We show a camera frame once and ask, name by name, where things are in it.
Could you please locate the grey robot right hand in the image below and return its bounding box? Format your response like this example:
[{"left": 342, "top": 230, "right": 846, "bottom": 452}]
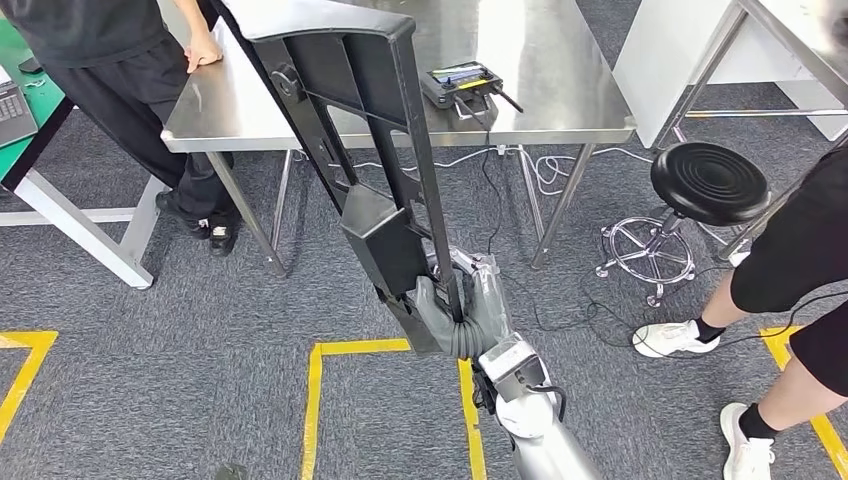
[{"left": 409, "top": 246, "right": 516, "bottom": 344}]

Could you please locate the yellow floor tape square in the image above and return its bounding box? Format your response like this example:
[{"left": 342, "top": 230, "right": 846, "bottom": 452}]
[
  {"left": 758, "top": 324, "right": 848, "bottom": 480},
  {"left": 301, "top": 337, "right": 490, "bottom": 480},
  {"left": 0, "top": 329, "right": 60, "bottom": 446}
]

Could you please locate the person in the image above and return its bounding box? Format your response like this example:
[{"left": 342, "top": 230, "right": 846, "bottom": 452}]
[
  {"left": 632, "top": 142, "right": 848, "bottom": 480},
  {"left": 0, "top": 0, "right": 243, "bottom": 258}
]

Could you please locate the green top table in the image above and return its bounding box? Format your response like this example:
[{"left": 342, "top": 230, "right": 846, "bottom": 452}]
[{"left": 0, "top": 16, "right": 168, "bottom": 291}]

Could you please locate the person's hand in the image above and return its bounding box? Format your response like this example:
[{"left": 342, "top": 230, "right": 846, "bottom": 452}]
[{"left": 183, "top": 31, "right": 225, "bottom": 75}]

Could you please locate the white cabinet panel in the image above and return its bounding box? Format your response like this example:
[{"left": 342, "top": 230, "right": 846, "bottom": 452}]
[{"left": 612, "top": 0, "right": 848, "bottom": 150}]

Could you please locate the long black plastic part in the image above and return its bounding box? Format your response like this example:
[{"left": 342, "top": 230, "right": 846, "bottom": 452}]
[{"left": 208, "top": 0, "right": 466, "bottom": 357}]

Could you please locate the stainless steel workbench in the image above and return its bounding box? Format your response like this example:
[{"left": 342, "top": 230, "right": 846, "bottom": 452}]
[
  {"left": 652, "top": 0, "right": 848, "bottom": 263},
  {"left": 160, "top": 0, "right": 639, "bottom": 280}
]

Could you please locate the black controller cable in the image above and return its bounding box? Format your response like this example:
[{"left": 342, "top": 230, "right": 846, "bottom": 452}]
[{"left": 478, "top": 125, "right": 848, "bottom": 352}]

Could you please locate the white floor cable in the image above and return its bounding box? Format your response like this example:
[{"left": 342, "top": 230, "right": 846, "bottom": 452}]
[{"left": 291, "top": 144, "right": 657, "bottom": 200}]

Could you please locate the black remote controller with screen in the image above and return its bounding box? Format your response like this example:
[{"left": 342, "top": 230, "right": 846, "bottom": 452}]
[{"left": 420, "top": 60, "right": 526, "bottom": 132}]

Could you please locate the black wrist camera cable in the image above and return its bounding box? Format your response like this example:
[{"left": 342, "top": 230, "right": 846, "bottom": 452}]
[{"left": 529, "top": 384, "right": 570, "bottom": 425}]

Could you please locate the black round stool chrome base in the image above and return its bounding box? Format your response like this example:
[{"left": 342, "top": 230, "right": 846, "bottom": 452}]
[{"left": 594, "top": 140, "right": 774, "bottom": 310}]

